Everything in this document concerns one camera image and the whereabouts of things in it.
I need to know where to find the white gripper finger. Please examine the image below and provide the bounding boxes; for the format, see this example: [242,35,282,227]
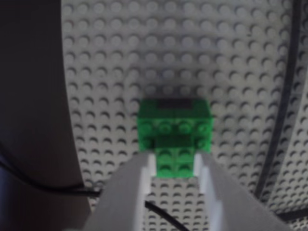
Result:
[84,153,156,231]
[194,153,289,231]

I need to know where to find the green lego cube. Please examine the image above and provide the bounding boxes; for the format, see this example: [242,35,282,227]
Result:
[136,98,215,179]

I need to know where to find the gray lego baseplate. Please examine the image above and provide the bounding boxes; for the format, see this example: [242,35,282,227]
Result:
[57,0,308,231]

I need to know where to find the black cable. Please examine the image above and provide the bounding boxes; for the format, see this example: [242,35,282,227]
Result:
[0,141,187,231]

